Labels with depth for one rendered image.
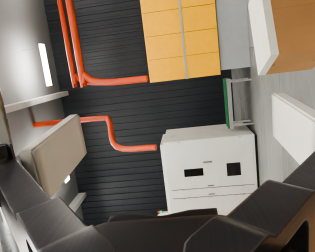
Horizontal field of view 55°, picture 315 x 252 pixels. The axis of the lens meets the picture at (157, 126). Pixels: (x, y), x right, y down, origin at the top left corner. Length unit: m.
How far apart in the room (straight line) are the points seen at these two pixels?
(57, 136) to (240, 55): 7.61
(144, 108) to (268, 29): 9.07
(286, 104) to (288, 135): 0.02
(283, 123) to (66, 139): 0.13
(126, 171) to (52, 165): 11.62
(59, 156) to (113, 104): 11.03
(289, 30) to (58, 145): 2.13
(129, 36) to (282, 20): 9.06
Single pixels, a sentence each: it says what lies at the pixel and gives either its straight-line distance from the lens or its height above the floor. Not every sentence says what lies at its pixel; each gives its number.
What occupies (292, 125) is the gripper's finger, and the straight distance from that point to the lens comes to 0.18.
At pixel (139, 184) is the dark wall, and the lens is 11.89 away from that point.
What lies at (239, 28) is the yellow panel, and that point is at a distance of 7.78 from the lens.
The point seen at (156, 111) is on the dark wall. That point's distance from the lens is 11.02.
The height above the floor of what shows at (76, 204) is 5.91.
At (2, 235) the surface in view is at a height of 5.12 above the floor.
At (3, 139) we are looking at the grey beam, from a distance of 2.77.
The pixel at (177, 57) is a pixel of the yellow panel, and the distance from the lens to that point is 7.59.
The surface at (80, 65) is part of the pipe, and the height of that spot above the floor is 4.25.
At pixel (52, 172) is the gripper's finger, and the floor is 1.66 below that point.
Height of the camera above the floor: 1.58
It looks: 6 degrees up
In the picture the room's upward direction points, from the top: 96 degrees counter-clockwise
